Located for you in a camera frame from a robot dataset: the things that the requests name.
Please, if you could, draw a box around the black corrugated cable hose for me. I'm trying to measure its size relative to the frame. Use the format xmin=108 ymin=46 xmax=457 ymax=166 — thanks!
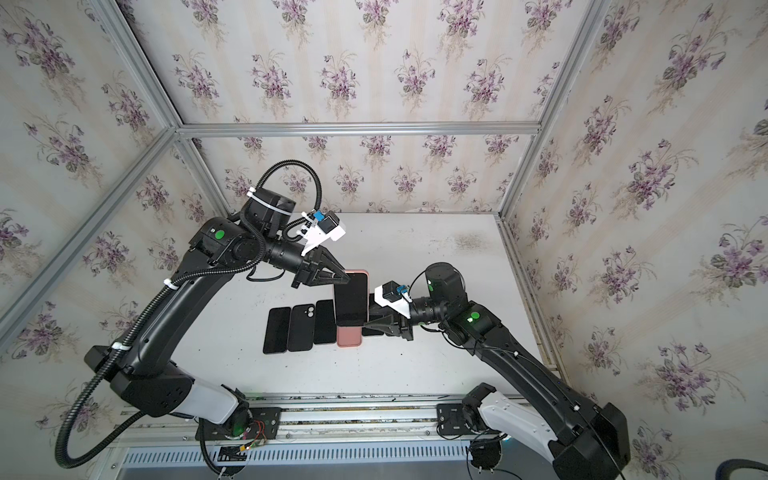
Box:
xmin=53 ymin=158 xmax=325 ymax=470

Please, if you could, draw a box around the pink phone case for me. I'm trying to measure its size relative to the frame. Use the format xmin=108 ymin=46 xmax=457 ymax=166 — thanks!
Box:
xmin=336 ymin=327 xmax=362 ymax=348

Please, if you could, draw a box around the aluminium frame beam left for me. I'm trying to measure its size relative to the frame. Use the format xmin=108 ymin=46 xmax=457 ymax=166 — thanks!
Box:
xmin=1 ymin=128 xmax=176 ymax=350

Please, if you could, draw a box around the black phone case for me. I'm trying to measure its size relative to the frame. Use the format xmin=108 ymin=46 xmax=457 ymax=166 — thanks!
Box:
xmin=287 ymin=304 xmax=315 ymax=352

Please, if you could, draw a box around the aluminium frame post back left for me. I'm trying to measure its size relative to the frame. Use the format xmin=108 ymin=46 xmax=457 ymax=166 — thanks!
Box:
xmin=91 ymin=1 xmax=231 ymax=216

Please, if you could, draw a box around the aluminium frame post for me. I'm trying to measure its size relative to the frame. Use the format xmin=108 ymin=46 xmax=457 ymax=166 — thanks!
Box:
xmin=498 ymin=0 xmax=611 ymax=220
xmin=91 ymin=1 xmax=231 ymax=216

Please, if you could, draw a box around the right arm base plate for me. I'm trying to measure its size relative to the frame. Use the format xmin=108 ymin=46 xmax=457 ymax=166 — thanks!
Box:
xmin=436 ymin=403 xmax=498 ymax=440

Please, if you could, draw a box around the aluminium rail front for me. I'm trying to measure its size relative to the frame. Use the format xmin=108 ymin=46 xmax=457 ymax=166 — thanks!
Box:
xmin=104 ymin=392 xmax=607 ymax=448

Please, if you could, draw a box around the white vent grille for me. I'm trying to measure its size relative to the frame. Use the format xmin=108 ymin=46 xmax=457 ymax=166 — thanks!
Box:
xmin=122 ymin=440 xmax=469 ymax=469

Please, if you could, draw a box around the aluminium frame post back right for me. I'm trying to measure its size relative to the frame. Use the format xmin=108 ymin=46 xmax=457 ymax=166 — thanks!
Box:
xmin=498 ymin=0 xmax=611 ymax=220

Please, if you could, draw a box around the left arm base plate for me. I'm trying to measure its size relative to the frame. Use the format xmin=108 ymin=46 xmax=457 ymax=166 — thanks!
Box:
xmin=195 ymin=407 xmax=282 ymax=441

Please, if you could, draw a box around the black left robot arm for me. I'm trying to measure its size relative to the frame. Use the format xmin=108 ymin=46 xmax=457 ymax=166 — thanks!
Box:
xmin=75 ymin=188 xmax=349 ymax=425

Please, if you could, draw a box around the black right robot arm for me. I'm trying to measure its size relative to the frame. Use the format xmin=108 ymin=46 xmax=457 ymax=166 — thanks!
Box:
xmin=366 ymin=262 xmax=631 ymax=479

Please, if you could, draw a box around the aluminium frame bar back top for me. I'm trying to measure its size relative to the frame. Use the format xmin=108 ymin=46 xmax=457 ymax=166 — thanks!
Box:
xmin=176 ymin=121 xmax=541 ymax=139

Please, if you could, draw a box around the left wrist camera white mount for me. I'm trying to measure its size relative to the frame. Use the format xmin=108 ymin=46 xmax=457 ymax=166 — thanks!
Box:
xmin=299 ymin=211 xmax=346 ymax=257

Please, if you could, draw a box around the black phone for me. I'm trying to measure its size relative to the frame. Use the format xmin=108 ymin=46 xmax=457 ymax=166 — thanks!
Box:
xmin=262 ymin=307 xmax=291 ymax=355

